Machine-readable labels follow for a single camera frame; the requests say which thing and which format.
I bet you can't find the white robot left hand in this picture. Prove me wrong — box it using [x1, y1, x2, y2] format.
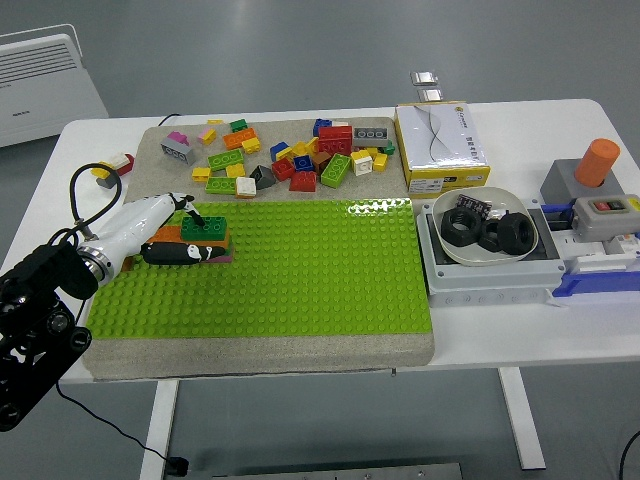
[82, 191, 227, 274]

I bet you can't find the dark green toy brick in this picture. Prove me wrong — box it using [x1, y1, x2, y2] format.
[180, 215, 229, 241]

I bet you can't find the lime green toy brick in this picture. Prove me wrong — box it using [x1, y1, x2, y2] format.
[204, 176, 239, 196]
[206, 148, 246, 173]
[319, 153, 353, 190]

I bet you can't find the grey sloped toy brick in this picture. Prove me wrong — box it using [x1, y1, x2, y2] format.
[248, 164, 277, 191]

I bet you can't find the red sloped toy brick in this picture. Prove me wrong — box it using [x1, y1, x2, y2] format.
[288, 170, 319, 194]

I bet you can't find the green studded baseplate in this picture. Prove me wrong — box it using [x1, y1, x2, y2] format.
[85, 198, 434, 340]

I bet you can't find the large red toy brick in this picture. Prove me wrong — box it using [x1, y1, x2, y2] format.
[317, 125, 354, 156]

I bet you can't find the white floor heater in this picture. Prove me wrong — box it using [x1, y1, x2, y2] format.
[0, 23, 110, 149]

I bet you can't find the grey-brown mat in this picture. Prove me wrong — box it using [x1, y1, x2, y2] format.
[81, 116, 437, 381]

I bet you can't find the white table leg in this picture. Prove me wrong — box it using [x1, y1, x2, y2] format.
[496, 367, 547, 471]
[138, 379, 180, 480]

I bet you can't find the white and yellow cardboard box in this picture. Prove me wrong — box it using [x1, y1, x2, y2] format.
[393, 101, 492, 195]

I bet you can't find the large black hex nut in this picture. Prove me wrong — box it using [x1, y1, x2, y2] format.
[496, 212, 539, 259]
[439, 208, 483, 248]
[477, 219, 504, 253]

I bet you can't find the white bowl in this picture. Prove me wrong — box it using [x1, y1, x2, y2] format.
[430, 186, 543, 268]

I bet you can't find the purple circuit board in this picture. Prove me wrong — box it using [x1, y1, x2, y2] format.
[454, 193, 492, 217]

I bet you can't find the grey junction box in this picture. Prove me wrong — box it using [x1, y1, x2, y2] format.
[416, 195, 569, 309]

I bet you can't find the grey block holder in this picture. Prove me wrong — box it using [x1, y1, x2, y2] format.
[539, 158, 626, 209]

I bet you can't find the blue and white fixture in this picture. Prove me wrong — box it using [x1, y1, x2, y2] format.
[541, 202, 640, 310]

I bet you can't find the orange cylinder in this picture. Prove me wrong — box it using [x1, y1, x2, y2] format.
[573, 138, 622, 190]

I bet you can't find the black cord with plug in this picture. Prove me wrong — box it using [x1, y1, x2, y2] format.
[54, 299, 191, 477]

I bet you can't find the grey push-button switch box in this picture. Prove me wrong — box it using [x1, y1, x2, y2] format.
[571, 194, 640, 241]

